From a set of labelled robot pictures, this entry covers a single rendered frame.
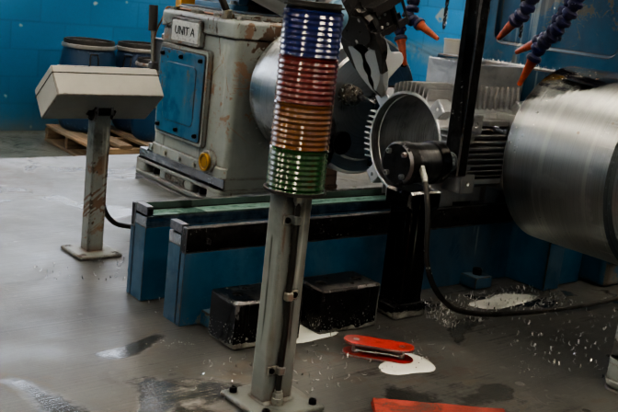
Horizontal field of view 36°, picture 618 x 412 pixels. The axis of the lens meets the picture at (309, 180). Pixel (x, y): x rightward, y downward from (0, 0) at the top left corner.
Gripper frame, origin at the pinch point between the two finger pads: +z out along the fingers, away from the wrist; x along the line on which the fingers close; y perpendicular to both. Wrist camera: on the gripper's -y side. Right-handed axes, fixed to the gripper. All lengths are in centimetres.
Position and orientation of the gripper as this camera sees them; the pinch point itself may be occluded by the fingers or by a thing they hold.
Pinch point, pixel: (376, 90)
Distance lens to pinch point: 149.1
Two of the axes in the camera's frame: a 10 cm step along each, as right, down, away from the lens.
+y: 7.3, -5.2, 4.4
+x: -6.1, -2.2, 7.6
